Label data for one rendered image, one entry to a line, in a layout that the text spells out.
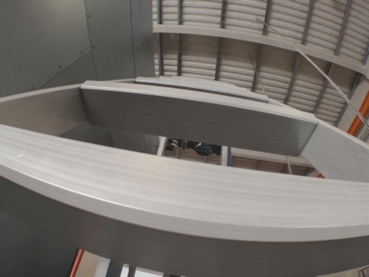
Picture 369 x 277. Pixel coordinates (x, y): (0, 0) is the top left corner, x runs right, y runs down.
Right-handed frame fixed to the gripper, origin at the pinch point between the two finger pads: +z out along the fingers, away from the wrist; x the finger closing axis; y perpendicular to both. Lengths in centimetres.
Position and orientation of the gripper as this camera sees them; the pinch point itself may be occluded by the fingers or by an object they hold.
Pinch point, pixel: (170, 140)
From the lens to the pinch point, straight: 210.9
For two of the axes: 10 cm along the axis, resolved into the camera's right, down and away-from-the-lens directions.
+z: -9.9, -1.2, 0.9
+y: 1.5, -7.5, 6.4
